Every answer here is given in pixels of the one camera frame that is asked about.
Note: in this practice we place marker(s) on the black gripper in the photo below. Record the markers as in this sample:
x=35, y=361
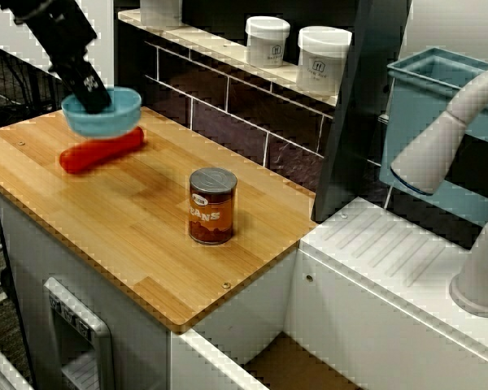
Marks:
x=65, y=40

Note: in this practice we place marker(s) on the light blue bowl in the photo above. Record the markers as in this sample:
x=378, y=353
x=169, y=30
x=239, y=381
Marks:
x=118, y=118

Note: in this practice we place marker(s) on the red toy sausage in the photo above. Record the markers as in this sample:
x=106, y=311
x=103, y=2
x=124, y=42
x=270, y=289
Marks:
x=89, y=158

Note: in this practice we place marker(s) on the brown beans can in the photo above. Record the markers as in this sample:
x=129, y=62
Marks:
x=211, y=211

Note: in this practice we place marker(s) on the white lidded plastic jar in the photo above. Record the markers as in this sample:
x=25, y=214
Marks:
x=321, y=61
x=267, y=40
x=160, y=12

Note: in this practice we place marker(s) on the cream kitchen shelf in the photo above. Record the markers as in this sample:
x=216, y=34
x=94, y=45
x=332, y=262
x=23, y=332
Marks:
x=215, y=42

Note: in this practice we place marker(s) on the dark tiled backsplash panel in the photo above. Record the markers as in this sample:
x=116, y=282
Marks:
x=248, y=134

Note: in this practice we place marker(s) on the white kitchen cabinet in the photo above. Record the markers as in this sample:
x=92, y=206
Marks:
x=24, y=252

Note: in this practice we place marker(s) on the grey dispenser door panel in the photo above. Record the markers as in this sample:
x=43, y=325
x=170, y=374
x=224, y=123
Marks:
x=101, y=345

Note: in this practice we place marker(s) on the white sink unit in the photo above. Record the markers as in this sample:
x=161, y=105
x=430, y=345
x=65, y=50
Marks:
x=390, y=243

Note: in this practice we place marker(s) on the grey toy faucet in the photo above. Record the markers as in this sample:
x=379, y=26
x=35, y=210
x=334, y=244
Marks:
x=484, y=264

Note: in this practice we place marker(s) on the dark grey upright post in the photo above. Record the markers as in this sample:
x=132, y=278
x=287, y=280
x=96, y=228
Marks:
x=349, y=142

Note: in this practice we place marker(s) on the white metal frame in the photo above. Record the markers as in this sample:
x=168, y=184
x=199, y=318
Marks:
x=0, y=369

